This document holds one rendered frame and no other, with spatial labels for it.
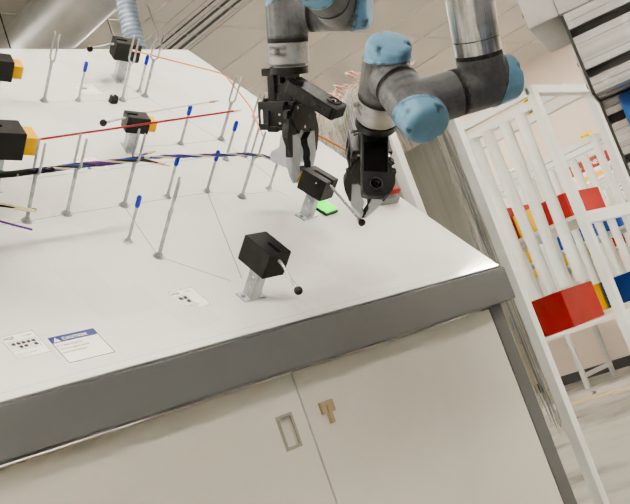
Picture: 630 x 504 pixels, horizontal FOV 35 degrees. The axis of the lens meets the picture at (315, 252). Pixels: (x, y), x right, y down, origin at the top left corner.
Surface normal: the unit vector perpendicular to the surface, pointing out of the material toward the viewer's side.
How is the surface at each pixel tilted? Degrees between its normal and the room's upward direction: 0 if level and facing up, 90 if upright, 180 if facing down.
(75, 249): 52
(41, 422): 90
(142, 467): 90
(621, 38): 90
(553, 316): 90
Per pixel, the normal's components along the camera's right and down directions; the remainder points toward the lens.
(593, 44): -0.39, 0.00
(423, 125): 0.39, 0.67
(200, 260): 0.30, -0.84
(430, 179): -0.66, 0.13
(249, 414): 0.65, -0.33
